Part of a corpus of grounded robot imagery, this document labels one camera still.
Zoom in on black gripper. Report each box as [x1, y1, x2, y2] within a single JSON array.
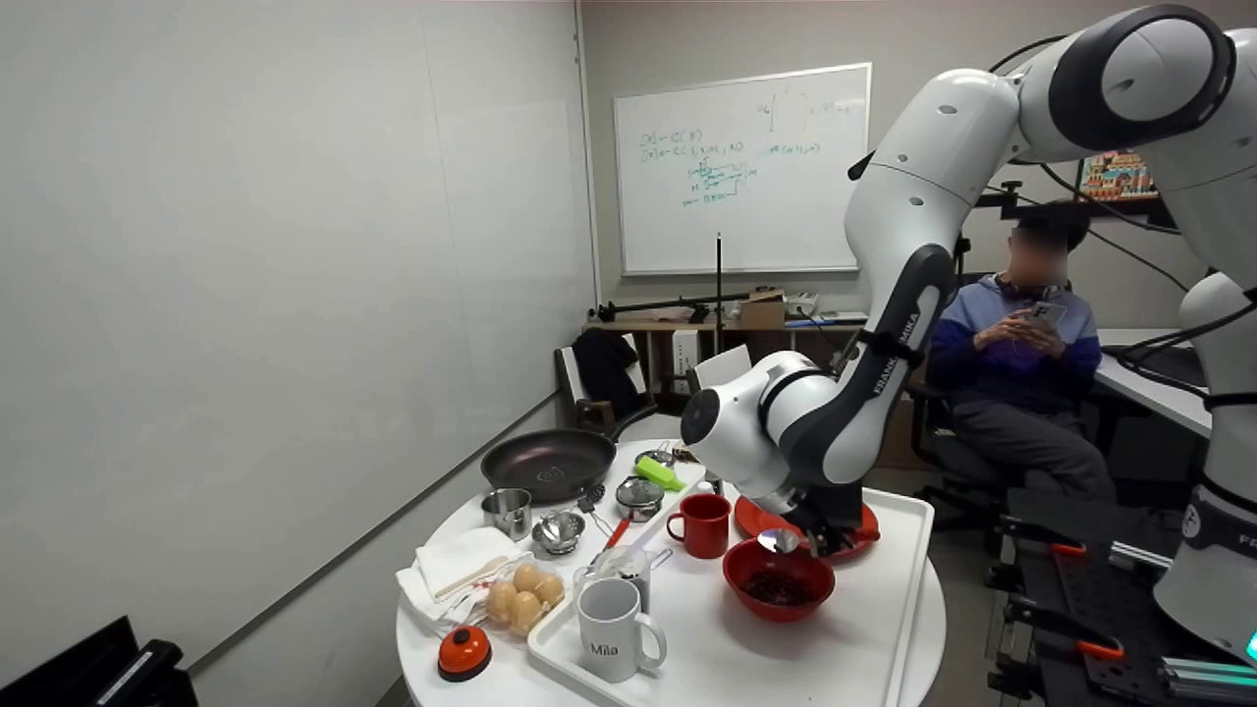
[[780, 480, 873, 562]]

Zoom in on red handled metal spoon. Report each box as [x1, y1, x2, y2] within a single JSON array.
[[754, 526, 809, 562]]

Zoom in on red plate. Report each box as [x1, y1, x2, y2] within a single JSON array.
[[731, 492, 885, 571]]

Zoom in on dark brown beans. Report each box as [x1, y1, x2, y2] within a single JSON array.
[[748, 567, 816, 607]]

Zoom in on red bowl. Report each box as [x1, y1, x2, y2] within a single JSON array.
[[720, 538, 842, 623]]

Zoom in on white plastic tray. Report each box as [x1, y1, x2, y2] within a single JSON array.
[[521, 452, 940, 707]]

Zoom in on red mug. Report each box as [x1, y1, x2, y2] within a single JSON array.
[[664, 492, 735, 562]]

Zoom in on black office chair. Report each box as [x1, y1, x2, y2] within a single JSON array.
[[909, 376, 1036, 526]]

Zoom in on green plastic tool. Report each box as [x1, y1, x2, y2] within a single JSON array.
[[634, 449, 691, 496]]

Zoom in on white paper sheet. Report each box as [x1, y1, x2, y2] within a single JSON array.
[[691, 343, 757, 391]]

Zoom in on white mug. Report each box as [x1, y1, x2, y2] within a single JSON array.
[[575, 579, 670, 687]]

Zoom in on small cardboard box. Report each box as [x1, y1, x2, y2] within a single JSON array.
[[731, 288, 790, 329]]

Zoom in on seated person in blue jacket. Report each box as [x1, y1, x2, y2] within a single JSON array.
[[924, 202, 1123, 513]]

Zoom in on small steel bowl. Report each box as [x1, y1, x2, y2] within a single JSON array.
[[526, 507, 590, 562]]

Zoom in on black jacket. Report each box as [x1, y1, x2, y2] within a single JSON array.
[[564, 325, 653, 424]]

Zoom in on black boom stand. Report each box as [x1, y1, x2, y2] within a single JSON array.
[[584, 232, 757, 329]]

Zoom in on black frying pan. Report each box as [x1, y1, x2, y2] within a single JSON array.
[[475, 428, 621, 513]]

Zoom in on small steel cup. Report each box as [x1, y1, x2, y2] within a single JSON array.
[[478, 483, 534, 543]]

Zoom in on white paper napkins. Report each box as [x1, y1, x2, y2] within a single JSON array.
[[394, 522, 521, 632]]

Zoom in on white desk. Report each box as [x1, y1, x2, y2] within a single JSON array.
[[1092, 325, 1220, 444]]

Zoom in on whiteboard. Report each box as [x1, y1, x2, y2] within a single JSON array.
[[614, 59, 875, 279]]

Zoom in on red handled mesh strainer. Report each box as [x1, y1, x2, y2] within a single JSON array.
[[581, 473, 666, 581]]

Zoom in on red handled clamp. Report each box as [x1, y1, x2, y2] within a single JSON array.
[[1036, 627, 1130, 669]]

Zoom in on colourful wall poster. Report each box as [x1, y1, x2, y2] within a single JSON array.
[[1078, 149, 1164, 203]]

